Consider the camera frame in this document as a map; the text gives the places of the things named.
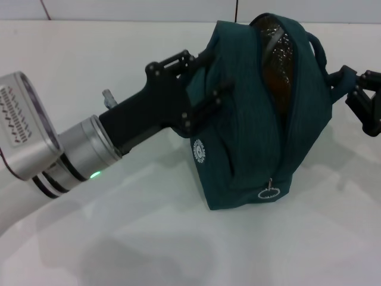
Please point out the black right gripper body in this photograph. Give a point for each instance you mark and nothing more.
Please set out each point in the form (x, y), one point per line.
(373, 119)

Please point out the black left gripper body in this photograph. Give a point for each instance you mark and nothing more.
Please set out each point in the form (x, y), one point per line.
(149, 113)

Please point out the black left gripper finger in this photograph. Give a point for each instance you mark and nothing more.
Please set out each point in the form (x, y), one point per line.
(175, 64)
(208, 101)

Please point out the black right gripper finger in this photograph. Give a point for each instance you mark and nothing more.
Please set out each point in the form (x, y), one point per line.
(358, 102)
(342, 76)

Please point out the dark teal fabric bag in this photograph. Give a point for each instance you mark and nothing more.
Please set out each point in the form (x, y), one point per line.
(253, 143)

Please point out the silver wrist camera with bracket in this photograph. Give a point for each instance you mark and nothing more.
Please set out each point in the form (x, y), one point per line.
(26, 128)

